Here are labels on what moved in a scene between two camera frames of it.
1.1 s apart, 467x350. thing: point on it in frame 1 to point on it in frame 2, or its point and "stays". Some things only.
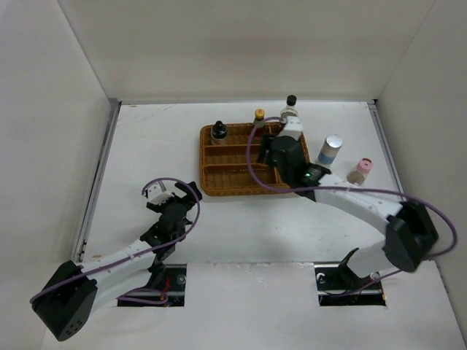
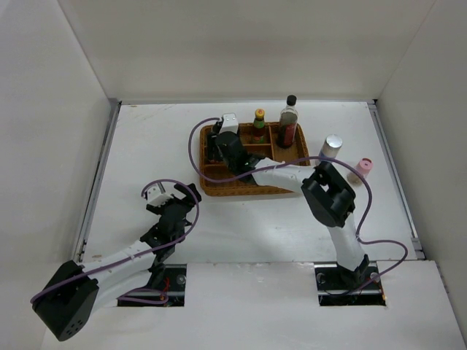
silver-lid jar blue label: x=330 y=149 stays
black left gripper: x=187 y=203 stays
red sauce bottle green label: x=259 y=116 stays
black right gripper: x=266 y=145 to x=211 y=144
